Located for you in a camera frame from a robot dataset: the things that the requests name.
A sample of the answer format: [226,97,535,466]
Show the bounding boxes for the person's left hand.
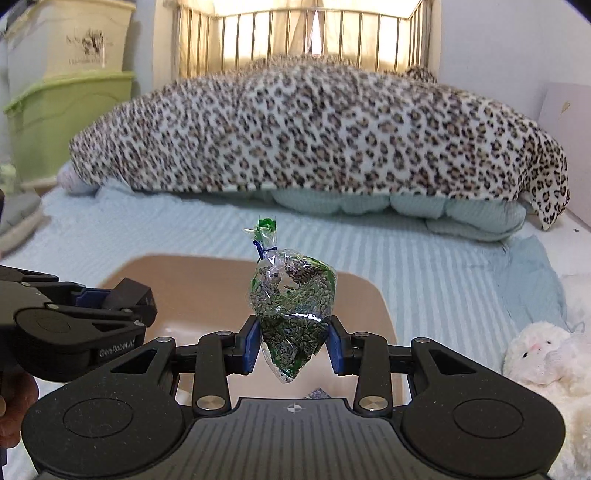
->
[0,369,40,449]

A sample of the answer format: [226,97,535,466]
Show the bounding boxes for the light blue cloth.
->
[496,234,570,335]

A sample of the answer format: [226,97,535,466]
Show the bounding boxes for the light blue bed sheet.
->
[0,182,571,480]

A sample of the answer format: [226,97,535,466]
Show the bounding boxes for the light blue folded quilt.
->
[256,184,527,243]

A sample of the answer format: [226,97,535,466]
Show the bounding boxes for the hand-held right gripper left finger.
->
[99,318,263,414]

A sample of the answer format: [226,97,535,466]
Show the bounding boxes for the cream plastic storage box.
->
[0,0,137,100]

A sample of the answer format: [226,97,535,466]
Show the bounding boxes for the clear bag of seeds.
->
[248,217,338,384]

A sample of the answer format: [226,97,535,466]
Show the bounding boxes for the metal bar railing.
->
[173,0,440,80]

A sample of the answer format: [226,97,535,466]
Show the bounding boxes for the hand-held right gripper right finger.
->
[324,316,491,419]

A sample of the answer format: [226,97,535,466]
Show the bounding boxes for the tan plastic tray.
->
[99,253,399,412]

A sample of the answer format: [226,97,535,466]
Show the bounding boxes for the green plastic storage box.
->
[4,70,136,186]

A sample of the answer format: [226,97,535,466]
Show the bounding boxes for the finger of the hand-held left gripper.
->
[0,265,112,307]
[45,276,158,329]

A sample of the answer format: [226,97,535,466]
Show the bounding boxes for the leopard print blanket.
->
[68,53,571,232]

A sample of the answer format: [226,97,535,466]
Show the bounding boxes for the pale pink cloth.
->
[57,161,100,195]

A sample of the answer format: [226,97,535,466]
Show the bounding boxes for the white plush cat toy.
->
[502,272,591,480]

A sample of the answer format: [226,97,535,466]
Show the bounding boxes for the grey folded cloth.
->
[0,188,45,254]

